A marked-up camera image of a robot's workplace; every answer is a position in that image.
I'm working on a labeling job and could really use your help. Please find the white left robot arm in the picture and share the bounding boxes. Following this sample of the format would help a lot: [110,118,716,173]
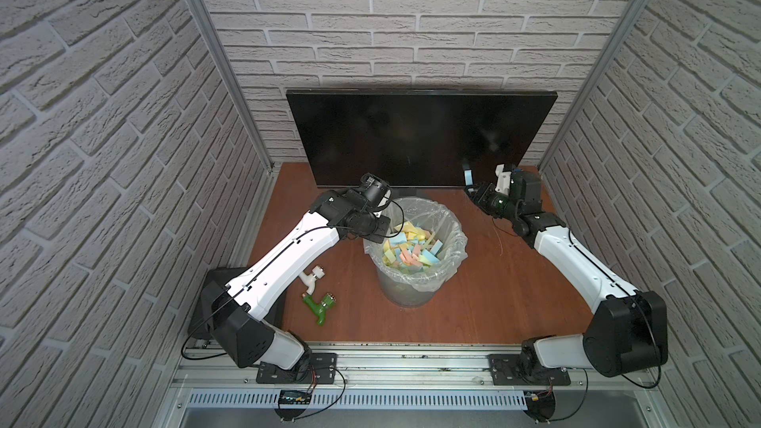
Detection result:
[200,180,392,371]

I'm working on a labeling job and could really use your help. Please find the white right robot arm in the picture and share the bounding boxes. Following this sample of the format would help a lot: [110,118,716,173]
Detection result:
[464,166,668,384]

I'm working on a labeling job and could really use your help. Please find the pile of discarded sticky notes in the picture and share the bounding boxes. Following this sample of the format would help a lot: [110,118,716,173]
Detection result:
[382,221,443,271]

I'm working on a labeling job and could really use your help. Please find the black flat monitor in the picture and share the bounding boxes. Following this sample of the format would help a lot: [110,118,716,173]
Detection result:
[287,88,558,188]

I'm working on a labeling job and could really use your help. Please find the clear plastic bin liner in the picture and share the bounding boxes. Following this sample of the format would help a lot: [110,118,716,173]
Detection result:
[363,196,469,293]

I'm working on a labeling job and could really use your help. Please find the white plastic faucet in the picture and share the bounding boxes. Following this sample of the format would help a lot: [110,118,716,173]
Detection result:
[298,266,325,295]

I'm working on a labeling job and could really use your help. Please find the left controller board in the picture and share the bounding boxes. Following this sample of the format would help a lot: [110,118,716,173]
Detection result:
[277,390,312,409]

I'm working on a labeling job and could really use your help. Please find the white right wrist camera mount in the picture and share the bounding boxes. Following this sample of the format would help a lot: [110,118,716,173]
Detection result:
[495,164,512,195]

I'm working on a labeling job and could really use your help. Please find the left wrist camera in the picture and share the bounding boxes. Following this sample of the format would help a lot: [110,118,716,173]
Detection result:
[358,174,390,208]

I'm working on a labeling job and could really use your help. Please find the aluminium front rail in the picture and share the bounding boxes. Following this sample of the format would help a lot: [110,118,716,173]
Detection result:
[171,341,655,394]

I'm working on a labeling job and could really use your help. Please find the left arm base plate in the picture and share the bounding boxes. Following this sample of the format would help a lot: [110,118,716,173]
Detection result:
[256,352,338,386]

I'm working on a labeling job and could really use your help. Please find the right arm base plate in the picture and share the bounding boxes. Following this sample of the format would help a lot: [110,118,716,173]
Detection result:
[487,353,571,386]

